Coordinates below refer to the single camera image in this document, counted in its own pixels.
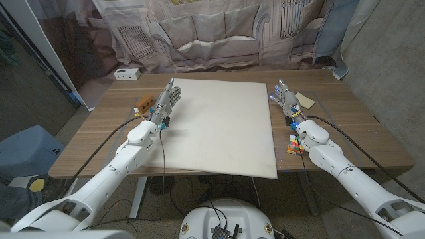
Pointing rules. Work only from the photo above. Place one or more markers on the person's dark trouser leg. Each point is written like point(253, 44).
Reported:
point(16, 200)

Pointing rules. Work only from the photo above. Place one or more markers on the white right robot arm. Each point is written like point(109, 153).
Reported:
point(348, 179)

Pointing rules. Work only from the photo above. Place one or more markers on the small beige foam piece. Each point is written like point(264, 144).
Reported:
point(305, 100)

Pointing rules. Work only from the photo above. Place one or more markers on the brown brick block with holes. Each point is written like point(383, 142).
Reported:
point(145, 103)

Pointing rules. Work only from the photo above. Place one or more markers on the blue-grey plastic bin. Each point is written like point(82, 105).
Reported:
point(26, 152)

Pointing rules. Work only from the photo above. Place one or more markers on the multicolour rubik's cube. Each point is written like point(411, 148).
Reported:
point(293, 146)

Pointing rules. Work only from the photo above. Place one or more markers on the white power strip box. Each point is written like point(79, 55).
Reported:
point(127, 74)

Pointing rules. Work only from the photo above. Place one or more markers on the white partition panel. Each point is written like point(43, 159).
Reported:
point(40, 43)

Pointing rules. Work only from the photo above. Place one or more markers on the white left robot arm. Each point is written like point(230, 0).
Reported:
point(109, 172)

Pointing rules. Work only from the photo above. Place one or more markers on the white fabric sheet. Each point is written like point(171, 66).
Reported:
point(355, 23)

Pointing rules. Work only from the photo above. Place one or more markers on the black device on torso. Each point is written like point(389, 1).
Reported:
point(220, 233)

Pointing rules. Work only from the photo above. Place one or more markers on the printed sofa room backdrop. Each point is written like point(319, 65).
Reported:
point(212, 33)

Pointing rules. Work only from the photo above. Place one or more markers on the white table leg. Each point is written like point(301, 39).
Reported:
point(137, 199)

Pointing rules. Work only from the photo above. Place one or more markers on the large white foam pad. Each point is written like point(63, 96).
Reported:
point(219, 132)

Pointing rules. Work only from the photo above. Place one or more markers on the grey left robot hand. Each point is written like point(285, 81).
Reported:
point(166, 103)

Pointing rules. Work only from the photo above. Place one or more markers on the white robot torso base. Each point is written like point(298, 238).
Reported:
point(227, 212)

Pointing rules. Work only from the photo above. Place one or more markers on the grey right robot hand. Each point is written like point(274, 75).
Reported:
point(289, 101)

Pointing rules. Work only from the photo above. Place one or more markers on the round black floor fan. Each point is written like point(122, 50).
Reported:
point(161, 186)

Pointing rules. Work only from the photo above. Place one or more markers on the white box with yellow disc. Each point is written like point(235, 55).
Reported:
point(37, 185)

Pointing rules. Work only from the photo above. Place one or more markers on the grey table leg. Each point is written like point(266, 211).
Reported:
point(308, 196)

